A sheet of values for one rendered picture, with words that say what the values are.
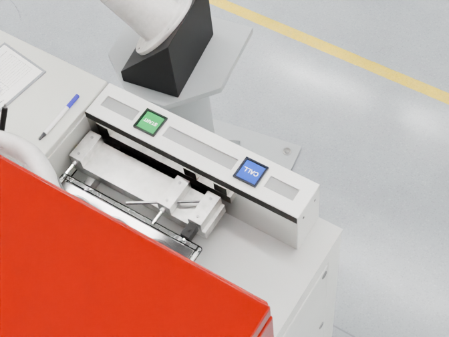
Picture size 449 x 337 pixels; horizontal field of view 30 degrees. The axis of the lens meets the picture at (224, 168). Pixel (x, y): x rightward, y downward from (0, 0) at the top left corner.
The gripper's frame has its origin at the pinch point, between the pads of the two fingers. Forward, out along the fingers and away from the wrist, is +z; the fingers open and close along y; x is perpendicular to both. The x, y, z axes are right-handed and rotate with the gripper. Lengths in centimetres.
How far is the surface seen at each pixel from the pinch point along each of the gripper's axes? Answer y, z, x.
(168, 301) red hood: -42, -84, -39
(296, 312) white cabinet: 0, 21, -51
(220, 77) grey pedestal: 61, 16, -33
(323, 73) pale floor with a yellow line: 126, 98, -64
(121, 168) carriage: 31.0, 10.0, -12.2
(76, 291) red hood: -40, -84, -31
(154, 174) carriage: 29.0, 10.0, -19.7
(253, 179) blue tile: 22.0, 1.5, -42.2
